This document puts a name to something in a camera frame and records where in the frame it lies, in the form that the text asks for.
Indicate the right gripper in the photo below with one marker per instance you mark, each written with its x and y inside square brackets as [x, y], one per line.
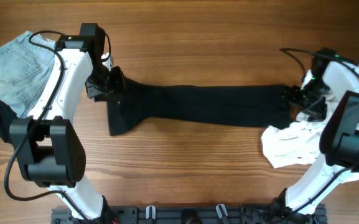
[318, 113]

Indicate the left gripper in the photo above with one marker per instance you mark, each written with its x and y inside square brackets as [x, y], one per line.
[119, 85]

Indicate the black polo shirt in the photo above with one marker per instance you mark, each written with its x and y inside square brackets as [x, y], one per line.
[244, 106]

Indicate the white t-shirt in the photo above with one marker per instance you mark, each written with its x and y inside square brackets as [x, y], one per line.
[299, 143]

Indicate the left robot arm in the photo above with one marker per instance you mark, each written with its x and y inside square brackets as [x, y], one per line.
[46, 146]

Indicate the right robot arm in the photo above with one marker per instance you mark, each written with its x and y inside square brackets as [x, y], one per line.
[338, 161]

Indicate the folded light blue jeans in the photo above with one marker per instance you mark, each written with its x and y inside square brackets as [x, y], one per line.
[24, 71]

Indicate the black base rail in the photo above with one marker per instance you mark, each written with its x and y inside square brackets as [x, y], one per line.
[246, 214]

